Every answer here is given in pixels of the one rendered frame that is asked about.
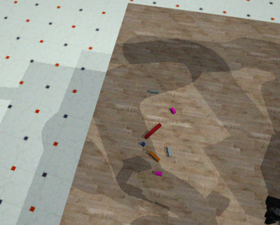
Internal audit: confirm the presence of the orange rectangular bar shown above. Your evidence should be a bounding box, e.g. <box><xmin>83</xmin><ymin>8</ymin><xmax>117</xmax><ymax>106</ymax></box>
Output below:
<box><xmin>148</xmin><ymin>151</ymin><xmax>160</xmax><ymax>162</ymax></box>

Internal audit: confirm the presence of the red rod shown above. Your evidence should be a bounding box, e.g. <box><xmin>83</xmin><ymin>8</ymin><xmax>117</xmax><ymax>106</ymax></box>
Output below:
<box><xmin>144</xmin><ymin>123</ymin><xmax>162</xmax><ymax>139</ymax></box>

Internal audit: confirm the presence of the grey rod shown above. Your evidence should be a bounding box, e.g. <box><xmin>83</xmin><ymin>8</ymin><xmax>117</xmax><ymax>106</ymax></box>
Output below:
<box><xmin>167</xmin><ymin>147</ymin><xmax>172</xmax><ymax>157</ymax></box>
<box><xmin>150</xmin><ymin>89</ymin><xmax>158</xmax><ymax>94</ymax></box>

